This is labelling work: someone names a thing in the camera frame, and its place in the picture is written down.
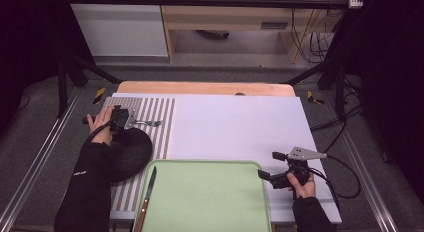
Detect black metal crossbar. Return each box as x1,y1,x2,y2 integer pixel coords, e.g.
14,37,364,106
49,0,351,10

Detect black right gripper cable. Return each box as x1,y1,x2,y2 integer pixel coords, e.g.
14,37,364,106
308,154,362,206

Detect knife with wooden handle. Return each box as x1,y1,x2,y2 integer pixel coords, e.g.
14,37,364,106
134,165,158,232

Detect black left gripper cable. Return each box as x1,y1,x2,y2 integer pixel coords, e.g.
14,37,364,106
81,120,113,150

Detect light wooden desk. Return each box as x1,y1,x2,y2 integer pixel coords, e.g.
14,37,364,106
158,0,351,65

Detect green tray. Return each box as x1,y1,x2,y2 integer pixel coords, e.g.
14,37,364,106
132,159,273,232

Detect white cabinet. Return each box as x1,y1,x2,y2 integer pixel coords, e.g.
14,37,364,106
65,0,169,58

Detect bundle of hanging cables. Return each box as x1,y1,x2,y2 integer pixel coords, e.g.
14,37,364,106
289,5,344,65

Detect aluminium floor rail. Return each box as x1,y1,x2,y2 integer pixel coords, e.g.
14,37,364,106
321,91,399,232
0,88,83,232

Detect black floor cables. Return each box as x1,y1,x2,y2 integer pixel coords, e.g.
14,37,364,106
309,75,364,156

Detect person's left hand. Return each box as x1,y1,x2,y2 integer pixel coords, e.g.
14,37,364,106
87,106,118,146

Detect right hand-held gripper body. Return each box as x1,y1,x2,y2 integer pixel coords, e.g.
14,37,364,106
269,146,328,191

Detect dark curtain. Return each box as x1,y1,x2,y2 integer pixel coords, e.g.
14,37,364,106
0,0,94,133
333,0,424,193

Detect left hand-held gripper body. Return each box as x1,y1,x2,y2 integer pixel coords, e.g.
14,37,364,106
109,105,138,133

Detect striped placemat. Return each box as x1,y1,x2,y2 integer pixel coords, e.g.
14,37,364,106
102,96,176,213

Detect black textured plate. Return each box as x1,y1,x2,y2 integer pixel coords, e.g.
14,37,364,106
108,127,154,184

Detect fork with wooden handle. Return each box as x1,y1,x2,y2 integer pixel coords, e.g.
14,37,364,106
134,119,163,128

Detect black metal stand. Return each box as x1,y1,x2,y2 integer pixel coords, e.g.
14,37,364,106
281,58,348,120
56,53,123,118

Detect person's right hand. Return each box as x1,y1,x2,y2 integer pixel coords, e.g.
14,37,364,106
286,172,317,200

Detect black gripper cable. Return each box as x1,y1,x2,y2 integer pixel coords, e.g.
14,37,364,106
81,120,113,150
308,154,362,206

